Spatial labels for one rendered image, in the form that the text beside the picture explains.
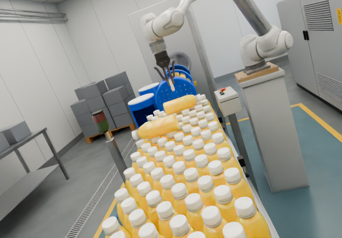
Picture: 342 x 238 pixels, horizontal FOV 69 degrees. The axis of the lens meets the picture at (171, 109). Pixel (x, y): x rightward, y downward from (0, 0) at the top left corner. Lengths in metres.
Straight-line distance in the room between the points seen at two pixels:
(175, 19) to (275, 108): 1.12
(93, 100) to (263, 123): 4.06
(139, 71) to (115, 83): 1.64
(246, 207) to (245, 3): 1.39
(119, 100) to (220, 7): 3.45
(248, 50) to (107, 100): 3.86
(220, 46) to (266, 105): 4.93
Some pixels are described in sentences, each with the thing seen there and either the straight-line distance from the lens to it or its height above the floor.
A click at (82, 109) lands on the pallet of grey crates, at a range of 5.67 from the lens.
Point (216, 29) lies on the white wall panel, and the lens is 6.82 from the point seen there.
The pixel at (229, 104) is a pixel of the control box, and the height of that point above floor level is 1.06.
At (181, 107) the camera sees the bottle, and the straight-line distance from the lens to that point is 1.31.
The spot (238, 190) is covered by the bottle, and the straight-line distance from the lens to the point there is 0.68.
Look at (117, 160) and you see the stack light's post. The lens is 1.36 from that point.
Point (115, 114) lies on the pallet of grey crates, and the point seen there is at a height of 0.45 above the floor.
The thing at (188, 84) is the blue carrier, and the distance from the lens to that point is 1.66.
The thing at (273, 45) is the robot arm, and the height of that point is 1.20.
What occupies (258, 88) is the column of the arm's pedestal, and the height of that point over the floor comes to 0.92.
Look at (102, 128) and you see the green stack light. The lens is 1.29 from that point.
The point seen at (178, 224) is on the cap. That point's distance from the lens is 0.58.
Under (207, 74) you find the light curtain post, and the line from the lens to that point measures 3.08.
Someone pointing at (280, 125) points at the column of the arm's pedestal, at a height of 0.58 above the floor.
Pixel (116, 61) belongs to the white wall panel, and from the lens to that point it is 7.30.
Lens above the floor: 1.46
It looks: 14 degrees down
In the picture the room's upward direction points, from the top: 20 degrees counter-clockwise
